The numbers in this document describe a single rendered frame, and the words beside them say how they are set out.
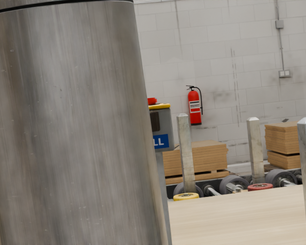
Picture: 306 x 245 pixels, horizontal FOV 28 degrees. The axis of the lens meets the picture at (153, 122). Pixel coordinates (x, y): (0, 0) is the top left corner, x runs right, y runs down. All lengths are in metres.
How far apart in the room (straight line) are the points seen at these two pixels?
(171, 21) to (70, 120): 7.92
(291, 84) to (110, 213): 8.26
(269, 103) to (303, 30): 1.10
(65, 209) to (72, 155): 0.03
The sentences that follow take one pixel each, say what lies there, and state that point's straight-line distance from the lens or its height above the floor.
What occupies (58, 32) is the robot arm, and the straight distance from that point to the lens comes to 0.34.
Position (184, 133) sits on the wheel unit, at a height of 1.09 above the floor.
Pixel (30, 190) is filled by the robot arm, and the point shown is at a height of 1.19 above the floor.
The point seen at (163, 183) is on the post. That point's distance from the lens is 0.92.
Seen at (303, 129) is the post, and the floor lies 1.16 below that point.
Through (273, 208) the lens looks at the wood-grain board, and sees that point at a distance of 1.64.
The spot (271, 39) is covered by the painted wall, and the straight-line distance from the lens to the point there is 8.54.
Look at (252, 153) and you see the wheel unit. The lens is 2.09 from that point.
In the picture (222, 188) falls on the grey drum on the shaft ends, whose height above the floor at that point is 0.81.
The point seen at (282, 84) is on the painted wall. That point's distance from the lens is 8.55.
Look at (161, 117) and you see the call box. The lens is 0.90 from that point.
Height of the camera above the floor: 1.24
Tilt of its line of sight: 3 degrees down
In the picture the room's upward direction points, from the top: 6 degrees counter-clockwise
